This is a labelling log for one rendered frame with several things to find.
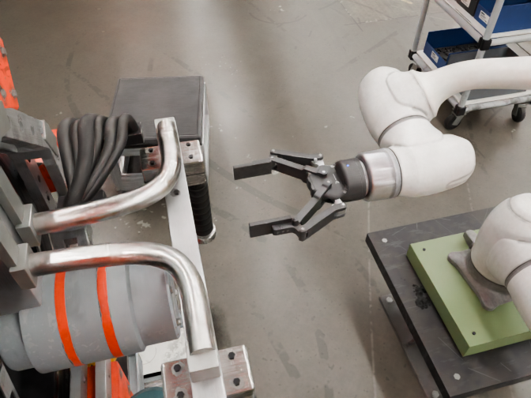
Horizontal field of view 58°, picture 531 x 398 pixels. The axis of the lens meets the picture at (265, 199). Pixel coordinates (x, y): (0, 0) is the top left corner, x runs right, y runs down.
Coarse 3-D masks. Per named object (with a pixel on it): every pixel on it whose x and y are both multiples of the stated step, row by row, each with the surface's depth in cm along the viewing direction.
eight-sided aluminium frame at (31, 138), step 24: (0, 120) 52; (24, 120) 62; (0, 144) 52; (24, 144) 62; (48, 144) 71; (24, 168) 73; (48, 168) 74; (48, 192) 82; (72, 240) 86; (72, 384) 81; (96, 384) 81
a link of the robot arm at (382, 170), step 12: (360, 156) 83; (372, 156) 82; (384, 156) 82; (372, 168) 81; (384, 168) 81; (396, 168) 81; (372, 180) 81; (384, 180) 81; (396, 180) 81; (372, 192) 82; (384, 192) 82; (396, 192) 83
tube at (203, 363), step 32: (0, 224) 46; (0, 256) 47; (32, 256) 50; (64, 256) 50; (96, 256) 51; (128, 256) 51; (160, 256) 51; (192, 288) 48; (192, 320) 45; (192, 352) 44
